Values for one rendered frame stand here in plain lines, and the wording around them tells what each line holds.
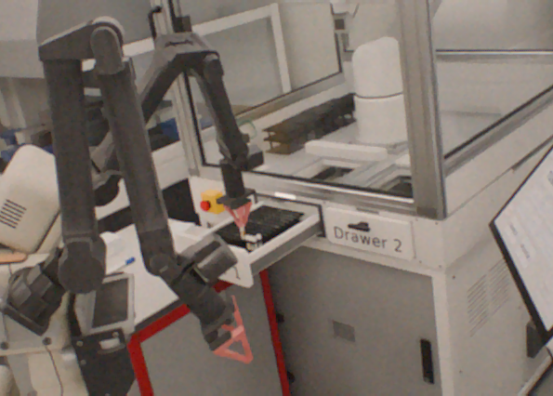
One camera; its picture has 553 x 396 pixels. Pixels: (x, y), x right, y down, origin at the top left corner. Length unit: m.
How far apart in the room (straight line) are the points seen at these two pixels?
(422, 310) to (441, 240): 0.27
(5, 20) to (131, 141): 1.66
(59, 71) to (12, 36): 1.57
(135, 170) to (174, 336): 1.04
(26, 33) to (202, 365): 1.28
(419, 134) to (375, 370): 0.85
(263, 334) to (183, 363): 0.35
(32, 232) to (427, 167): 0.97
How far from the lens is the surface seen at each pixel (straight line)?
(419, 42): 1.71
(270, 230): 2.02
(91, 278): 1.20
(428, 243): 1.89
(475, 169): 1.97
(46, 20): 2.54
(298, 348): 2.49
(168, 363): 2.14
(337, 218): 2.02
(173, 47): 1.50
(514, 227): 1.64
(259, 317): 2.36
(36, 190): 1.32
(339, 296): 2.21
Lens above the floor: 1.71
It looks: 21 degrees down
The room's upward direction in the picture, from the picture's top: 10 degrees counter-clockwise
